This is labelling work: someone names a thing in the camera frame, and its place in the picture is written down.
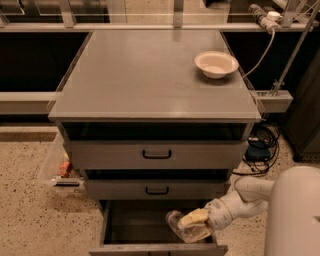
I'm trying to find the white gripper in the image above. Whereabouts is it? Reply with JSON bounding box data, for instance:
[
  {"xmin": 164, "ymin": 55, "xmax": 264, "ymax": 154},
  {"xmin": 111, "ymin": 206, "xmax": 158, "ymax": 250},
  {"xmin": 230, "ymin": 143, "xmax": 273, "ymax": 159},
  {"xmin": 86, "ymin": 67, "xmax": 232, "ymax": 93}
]
[{"xmin": 178, "ymin": 197, "xmax": 240, "ymax": 230}]

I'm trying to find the clear plastic water bottle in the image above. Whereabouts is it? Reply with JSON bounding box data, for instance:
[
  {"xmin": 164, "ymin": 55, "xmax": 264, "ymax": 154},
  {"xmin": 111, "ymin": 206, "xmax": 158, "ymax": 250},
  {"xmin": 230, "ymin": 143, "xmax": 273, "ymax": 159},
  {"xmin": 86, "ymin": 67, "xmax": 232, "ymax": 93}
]
[{"xmin": 166, "ymin": 210, "xmax": 211, "ymax": 243}]

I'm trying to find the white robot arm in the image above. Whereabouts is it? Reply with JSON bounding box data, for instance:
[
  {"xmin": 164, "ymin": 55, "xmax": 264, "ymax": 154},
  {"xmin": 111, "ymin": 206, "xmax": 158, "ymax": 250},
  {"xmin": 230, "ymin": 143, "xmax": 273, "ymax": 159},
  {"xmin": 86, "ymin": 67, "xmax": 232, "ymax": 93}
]
[{"xmin": 178, "ymin": 166, "xmax": 320, "ymax": 256}]

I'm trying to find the grey middle drawer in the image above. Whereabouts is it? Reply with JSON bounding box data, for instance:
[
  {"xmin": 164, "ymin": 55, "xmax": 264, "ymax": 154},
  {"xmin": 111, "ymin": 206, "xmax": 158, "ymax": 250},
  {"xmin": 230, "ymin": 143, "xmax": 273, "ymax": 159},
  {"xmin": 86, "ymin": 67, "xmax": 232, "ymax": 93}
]
[{"xmin": 85, "ymin": 180, "xmax": 230, "ymax": 200}]

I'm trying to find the grey drawer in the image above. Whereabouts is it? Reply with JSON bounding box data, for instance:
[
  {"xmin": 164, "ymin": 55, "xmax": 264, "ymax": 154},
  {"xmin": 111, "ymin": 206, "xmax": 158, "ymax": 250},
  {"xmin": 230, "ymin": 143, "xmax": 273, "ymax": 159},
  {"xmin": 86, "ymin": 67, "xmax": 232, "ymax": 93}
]
[
  {"xmin": 64, "ymin": 141, "xmax": 248, "ymax": 170},
  {"xmin": 85, "ymin": 180, "xmax": 230, "ymax": 200},
  {"xmin": 89, "ymin": 200, "xmax": 228, "ymax": 256}
]

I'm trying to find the grey bottom drawer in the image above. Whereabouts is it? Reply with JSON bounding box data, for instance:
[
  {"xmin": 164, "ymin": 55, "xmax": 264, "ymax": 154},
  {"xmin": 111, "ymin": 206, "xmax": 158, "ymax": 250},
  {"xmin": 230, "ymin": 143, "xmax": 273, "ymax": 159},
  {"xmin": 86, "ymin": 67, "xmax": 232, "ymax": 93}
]
[{"xmin": 89, "ymin": 200, "xmax": 228, "ymax": 256}]

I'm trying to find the grey drawer cabinet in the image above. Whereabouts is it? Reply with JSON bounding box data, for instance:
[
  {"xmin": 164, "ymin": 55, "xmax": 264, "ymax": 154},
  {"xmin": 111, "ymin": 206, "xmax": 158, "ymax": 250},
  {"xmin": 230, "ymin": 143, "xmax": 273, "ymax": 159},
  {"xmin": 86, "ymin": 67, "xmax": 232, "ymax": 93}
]
[{"xmin": 50, "ymin": 30, "xmax": 260, "ymax": 256}]

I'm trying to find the grey top drawer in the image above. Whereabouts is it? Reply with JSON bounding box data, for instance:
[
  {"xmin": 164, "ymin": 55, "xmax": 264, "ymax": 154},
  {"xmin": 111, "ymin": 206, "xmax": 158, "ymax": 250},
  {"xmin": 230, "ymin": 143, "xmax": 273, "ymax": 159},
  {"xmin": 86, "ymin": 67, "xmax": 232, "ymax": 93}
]
[{"xmin": 64, "ymin": 141, "xmax": 248, "ymax": 170}]

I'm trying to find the dark cabinet at right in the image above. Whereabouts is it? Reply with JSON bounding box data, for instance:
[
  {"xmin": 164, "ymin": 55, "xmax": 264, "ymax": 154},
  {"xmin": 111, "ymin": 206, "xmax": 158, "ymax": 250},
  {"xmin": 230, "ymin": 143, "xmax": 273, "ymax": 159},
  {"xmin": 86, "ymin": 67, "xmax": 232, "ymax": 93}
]
[{"xmin": 283, "ymin": 49, "xmax": 320, "ymax": 162}]

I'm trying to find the white paper bowl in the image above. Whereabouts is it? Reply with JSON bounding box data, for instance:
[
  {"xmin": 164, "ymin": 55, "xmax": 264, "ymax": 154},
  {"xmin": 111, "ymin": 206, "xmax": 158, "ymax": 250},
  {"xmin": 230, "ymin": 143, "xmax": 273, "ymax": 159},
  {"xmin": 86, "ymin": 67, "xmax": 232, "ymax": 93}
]
[{"xmin": 194, "ymin": 51, "xmax": 239, "ymax": 79}]

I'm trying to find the clear plastic storage bin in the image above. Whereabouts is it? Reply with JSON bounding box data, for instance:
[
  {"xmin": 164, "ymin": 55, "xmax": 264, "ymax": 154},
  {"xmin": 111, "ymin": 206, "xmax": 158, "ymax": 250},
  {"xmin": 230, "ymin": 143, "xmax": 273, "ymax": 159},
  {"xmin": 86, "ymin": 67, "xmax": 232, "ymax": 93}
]
[{"xmin": 37, "ymin": 134, "xmax": 84, "ymax": 194}]

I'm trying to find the white power strip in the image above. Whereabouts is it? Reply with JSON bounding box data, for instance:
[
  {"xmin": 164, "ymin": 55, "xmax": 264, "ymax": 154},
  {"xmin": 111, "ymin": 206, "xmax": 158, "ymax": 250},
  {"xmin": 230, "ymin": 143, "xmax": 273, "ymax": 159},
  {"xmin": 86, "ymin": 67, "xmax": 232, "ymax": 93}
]
[{"xmin": 248, "ymin": 4, "xmax": 282, "ymax": 33}]

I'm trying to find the blue box with cables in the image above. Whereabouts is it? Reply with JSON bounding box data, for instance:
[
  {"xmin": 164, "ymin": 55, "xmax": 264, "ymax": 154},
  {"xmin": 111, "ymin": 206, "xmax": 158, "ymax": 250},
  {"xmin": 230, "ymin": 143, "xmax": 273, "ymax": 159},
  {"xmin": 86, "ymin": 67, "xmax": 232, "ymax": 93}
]
[{"xmin": 234, "ymin": 123, "xmax": 280, "ymax": 176}]

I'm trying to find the metal rail frame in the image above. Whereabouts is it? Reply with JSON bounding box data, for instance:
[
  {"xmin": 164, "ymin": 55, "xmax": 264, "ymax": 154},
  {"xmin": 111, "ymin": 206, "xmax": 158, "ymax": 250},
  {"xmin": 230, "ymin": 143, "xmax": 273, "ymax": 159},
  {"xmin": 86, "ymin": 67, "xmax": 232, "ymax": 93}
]
[{"xmin": 0, "ymin": 0, "xmax": 319, "ymax": 119}]

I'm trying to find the white power cable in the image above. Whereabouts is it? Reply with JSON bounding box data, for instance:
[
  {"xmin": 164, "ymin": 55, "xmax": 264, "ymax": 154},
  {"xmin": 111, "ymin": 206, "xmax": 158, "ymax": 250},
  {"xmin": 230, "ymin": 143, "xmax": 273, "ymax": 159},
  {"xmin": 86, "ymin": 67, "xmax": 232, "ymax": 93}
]
[{"xmin": 241, "ymin": 28, "xmax": 277, "ymax": 80}]

